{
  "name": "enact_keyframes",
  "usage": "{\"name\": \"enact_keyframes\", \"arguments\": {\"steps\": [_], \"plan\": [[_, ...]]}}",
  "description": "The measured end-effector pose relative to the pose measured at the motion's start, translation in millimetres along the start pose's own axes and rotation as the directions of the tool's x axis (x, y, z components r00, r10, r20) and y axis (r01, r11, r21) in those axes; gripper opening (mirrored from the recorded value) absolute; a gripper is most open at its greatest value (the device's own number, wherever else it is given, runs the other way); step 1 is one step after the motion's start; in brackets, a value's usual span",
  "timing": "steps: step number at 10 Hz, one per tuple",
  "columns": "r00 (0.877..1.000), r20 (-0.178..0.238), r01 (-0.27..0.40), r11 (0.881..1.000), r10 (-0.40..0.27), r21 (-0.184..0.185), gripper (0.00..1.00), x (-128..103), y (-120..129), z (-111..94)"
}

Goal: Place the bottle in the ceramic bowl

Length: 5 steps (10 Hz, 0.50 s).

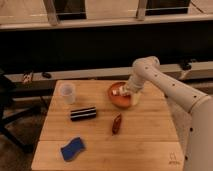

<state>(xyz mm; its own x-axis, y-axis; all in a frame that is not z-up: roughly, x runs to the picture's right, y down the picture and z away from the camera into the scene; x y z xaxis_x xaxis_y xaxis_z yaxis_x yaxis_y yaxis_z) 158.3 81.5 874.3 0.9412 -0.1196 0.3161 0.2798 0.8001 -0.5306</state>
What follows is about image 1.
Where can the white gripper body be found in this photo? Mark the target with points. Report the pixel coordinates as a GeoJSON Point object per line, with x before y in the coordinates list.
{"type": "Point", "coordinates": [122, 91]}

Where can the striped object on rail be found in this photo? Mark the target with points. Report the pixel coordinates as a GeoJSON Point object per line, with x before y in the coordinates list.
{"type": "Point", "coordinates": [27, 77]}

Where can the metal rail beam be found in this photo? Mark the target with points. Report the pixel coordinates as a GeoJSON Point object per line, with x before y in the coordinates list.
{"type": "Point", "coordinates": [198, 70]}

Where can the black clamp on rail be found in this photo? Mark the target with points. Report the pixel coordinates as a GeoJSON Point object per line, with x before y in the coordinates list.
{"type": "Point", "coordinates": [46, 75]}

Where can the blue sponge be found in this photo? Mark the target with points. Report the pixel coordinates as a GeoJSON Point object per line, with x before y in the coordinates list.
{"type": "Point", "coordinates": [72, 149]}

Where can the orange ceramic bowl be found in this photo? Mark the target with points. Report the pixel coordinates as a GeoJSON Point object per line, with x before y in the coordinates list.
{"type": "Point", "coordinates": [122, 101]}

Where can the clear plastic cup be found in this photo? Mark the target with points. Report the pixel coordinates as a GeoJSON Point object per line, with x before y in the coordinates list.
{"type": "Point", "coordinates": [68, 93]}

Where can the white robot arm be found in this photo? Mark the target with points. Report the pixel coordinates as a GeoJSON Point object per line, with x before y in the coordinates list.
{"type": "Point", "coordinates": [199, 151]}

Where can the black striped cylinder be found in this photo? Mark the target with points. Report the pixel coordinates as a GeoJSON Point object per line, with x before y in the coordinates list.
{"type": "Point", "coordinates": [82, 114]}

